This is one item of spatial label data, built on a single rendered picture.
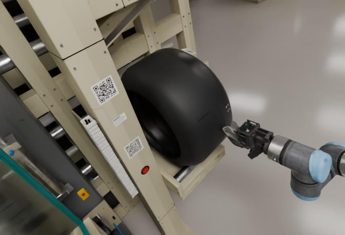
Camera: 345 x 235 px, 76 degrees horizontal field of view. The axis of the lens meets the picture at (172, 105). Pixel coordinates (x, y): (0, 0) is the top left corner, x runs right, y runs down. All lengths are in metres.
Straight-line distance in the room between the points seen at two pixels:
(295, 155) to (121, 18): 0.94
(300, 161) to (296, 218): 1.32
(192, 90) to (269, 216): 1.43
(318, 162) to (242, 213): 1.33
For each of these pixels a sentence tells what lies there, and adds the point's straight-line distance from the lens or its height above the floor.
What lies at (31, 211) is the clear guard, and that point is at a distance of 0.45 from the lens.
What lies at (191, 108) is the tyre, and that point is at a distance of 0.82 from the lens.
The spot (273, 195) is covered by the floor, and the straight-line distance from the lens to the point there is 2.14.
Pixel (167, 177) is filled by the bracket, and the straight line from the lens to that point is 1.12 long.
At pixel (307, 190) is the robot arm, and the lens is 0.88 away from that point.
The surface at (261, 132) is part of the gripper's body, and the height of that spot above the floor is 1.26.
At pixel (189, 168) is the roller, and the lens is 1.16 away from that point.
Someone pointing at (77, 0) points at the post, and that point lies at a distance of 0.66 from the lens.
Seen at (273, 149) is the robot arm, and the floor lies 1.24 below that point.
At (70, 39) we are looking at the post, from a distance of 0.66.
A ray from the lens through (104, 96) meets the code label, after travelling 0.74.
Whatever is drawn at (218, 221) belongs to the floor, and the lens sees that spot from 2.02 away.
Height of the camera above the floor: 1.88
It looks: 39 degrees down
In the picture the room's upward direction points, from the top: 15 degrees counter-clockwise
